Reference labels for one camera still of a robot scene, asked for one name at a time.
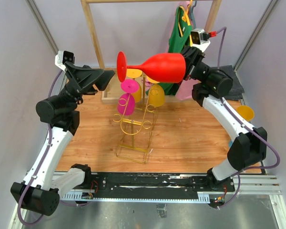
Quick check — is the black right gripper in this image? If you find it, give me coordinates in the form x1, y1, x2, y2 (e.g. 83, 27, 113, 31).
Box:
159, 46, 215, 84

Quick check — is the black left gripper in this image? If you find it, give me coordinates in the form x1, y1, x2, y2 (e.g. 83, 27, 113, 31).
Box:
59, 61, 116, 112

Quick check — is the red wine glass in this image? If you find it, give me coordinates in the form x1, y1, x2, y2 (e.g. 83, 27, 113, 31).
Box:
116, 52, 186, 83

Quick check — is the magenta wine glass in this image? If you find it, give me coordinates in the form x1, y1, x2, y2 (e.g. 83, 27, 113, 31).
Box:
117, 79, 139, 115

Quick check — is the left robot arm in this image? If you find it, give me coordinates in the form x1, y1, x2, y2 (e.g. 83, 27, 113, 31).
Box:
10, 61, 115, 220

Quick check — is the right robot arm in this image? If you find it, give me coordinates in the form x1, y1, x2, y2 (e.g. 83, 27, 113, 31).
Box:
181, 46, 267, 191

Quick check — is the wooden clothes rack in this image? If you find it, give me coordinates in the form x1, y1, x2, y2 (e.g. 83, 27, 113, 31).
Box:
80, 0, 223, 105

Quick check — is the pink garment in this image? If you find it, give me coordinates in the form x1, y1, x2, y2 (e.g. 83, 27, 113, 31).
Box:
154, 0, 198, 101

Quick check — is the green garment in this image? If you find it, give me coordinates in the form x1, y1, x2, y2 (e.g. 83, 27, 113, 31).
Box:
159, 7, 186, 96

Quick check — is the dark grey folded cloth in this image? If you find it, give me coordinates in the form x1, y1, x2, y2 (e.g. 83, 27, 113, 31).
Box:
220, 65, 245, 101

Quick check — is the yellow clothes hanger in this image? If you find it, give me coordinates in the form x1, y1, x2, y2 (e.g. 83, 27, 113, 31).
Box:
177, 0, 197, 46

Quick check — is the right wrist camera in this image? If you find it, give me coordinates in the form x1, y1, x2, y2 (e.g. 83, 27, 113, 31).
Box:
190, 29, 217, 52

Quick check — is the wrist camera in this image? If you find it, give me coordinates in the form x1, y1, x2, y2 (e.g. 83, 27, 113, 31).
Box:
54, 50, 75, 71
190, 29, 217, 52

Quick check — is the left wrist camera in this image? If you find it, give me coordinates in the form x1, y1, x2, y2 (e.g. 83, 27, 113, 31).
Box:
54, 50, 75, 71

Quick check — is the gold wire wine glass rack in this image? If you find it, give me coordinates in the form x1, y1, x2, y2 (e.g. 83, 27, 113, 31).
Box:
114, 69, 159, 164

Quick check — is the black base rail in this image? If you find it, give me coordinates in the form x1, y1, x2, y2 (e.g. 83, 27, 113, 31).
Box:
64, 171, 236, 204

